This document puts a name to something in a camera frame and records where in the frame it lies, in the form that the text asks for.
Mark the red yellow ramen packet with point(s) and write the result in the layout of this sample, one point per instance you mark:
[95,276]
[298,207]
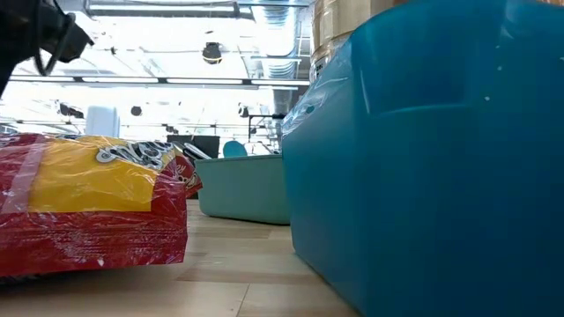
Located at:
[88,229]

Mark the small dark round lamp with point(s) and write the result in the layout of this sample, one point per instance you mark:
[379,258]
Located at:
[136,110]

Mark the black screen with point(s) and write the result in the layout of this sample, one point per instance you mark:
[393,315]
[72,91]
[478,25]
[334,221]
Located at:
[207,143]

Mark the large teal tray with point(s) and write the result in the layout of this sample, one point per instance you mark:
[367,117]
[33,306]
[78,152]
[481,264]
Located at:
[418,198]

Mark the black metal stand frame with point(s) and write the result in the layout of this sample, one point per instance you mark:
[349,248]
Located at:
[249,127]

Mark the long ceiling light strip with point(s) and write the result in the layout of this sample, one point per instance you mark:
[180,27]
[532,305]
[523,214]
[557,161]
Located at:
[119,80]

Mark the teal plate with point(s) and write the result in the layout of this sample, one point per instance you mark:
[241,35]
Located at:
[234,149]

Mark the black pendant lamp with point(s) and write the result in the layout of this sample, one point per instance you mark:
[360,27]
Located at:
[212,53]

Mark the small teal container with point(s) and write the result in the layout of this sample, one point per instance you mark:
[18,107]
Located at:
[242,189]

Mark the dark ceiling fixture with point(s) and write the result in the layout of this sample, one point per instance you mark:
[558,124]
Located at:
[70,111]

